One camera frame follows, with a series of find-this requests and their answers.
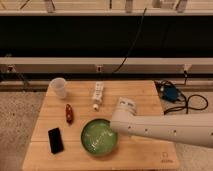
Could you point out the white tube with cap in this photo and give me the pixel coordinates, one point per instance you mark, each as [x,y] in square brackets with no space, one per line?
[97,95]

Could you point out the red brown pepper toy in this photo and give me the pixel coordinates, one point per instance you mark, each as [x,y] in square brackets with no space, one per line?
[69,114]

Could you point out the grey metal rail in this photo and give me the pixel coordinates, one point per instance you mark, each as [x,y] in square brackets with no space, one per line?
[143,65]

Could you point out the green ceramic bowl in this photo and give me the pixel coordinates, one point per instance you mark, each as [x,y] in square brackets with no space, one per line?
[97,137]

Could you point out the blue power adapter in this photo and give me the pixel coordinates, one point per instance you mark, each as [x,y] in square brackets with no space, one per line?
[170,93]

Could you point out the translucent plastic cup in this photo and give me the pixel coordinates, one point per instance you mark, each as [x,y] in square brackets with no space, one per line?
[59,87]

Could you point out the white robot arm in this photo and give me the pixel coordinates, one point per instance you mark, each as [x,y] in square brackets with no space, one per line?
[194,129]

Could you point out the black smartphone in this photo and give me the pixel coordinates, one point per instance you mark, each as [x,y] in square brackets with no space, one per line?
[55,140]

